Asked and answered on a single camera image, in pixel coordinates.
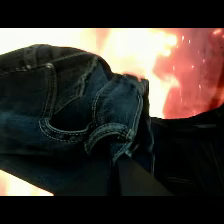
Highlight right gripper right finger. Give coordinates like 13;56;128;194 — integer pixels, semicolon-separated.
112;153;173;197

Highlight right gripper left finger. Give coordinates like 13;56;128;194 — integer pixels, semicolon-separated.
73;153;113;197

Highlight blue jeans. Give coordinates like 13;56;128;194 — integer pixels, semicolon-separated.
0;43;156;197

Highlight black garment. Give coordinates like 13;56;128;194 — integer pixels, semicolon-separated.
148;103;224;197

